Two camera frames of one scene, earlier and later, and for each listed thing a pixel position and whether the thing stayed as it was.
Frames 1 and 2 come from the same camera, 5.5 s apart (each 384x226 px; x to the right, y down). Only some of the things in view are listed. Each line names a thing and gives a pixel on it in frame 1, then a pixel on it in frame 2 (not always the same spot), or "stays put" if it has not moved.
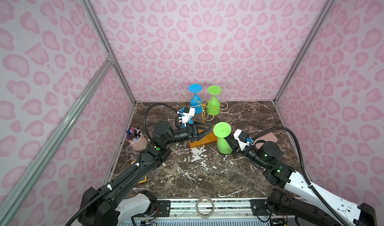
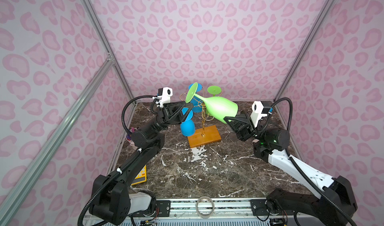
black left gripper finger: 200,127 to 178,106
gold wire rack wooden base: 212,136 stays put
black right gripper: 233,144 to 245,133
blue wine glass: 195,101 stays put
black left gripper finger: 198,138 to 183,114
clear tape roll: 202,215 stays put
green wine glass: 222,130 to 217,108
